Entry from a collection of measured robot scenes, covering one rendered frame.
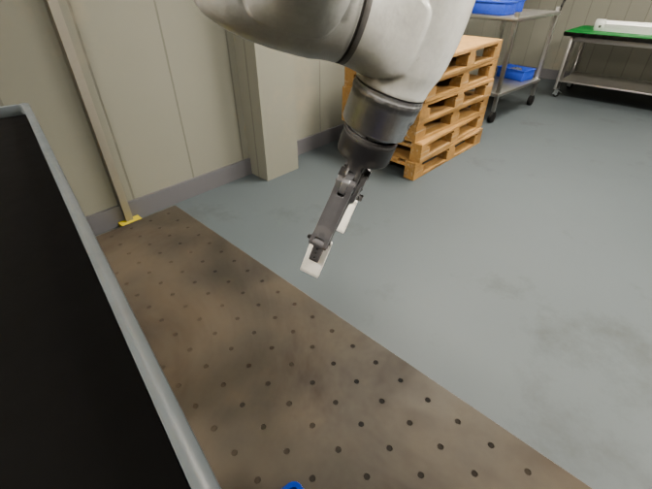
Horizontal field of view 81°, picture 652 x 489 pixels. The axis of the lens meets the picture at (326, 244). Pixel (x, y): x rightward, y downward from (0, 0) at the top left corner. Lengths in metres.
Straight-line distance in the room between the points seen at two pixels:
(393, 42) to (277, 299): 0.52
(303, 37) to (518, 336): 1.58
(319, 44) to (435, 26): 0.12
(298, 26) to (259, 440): 0.51
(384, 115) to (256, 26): 0.17
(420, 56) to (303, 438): 0.51
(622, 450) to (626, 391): 0.25
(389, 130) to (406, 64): 0.08
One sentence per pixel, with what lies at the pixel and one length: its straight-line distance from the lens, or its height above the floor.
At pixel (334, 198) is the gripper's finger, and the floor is 1.00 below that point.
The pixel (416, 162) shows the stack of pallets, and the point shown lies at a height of 0.13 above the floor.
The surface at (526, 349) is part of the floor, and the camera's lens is 1.78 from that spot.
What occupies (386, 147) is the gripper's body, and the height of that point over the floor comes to 1.05.
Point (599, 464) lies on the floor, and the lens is 1.59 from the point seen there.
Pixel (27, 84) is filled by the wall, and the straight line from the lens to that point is 2.29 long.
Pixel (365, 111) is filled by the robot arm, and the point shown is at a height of 1.10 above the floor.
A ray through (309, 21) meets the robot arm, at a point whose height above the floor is 1.20.
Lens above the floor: 1.24
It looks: 36 degrees down
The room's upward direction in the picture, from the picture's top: straight up
